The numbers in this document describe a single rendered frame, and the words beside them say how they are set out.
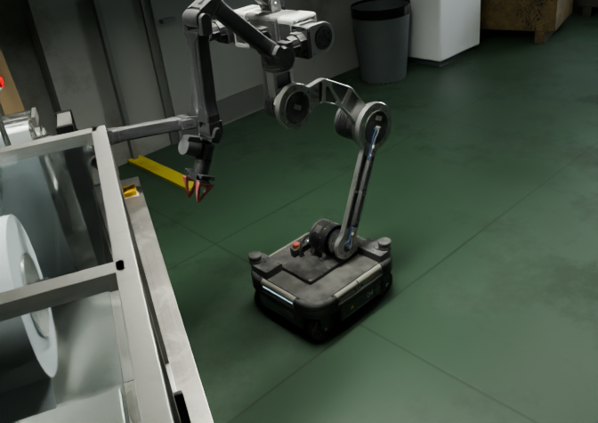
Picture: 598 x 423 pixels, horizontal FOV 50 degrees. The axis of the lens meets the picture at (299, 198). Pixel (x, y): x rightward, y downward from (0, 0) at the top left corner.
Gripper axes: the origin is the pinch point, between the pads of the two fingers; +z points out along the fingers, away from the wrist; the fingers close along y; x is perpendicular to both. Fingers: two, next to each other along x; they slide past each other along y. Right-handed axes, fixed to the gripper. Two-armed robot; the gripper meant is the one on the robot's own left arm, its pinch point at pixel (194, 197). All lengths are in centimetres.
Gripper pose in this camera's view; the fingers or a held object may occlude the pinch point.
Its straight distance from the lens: 228.4
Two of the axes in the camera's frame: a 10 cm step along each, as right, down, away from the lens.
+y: 6.8, 2.8, -6.7
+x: 6.8, 0.9, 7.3
